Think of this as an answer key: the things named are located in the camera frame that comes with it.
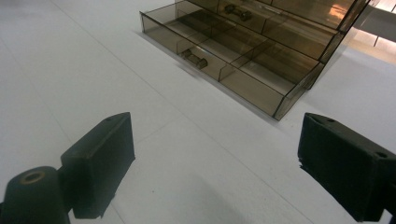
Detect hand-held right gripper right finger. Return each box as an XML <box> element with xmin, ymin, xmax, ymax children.
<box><xmin>297</xmin><ymin>112</ymin><xmax>396</xmax><ymax>223</ymax></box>

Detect large smoked acrylic drawer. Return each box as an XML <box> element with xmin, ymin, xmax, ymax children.
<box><xmin>139</xmin><ymin>0</ymin><xmax>327</xmax><ymax>122</ymax></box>

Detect small smoked acrylic drawer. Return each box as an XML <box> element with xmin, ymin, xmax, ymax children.
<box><xmin>176</xmin><ymin>0</ymin><xmax>347</xmax><ymax>64</ymax></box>

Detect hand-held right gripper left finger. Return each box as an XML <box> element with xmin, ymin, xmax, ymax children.
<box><xmin>57</xmin><ymin>111</ymin><xmax>136</xmax><ymax>219</ymax></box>

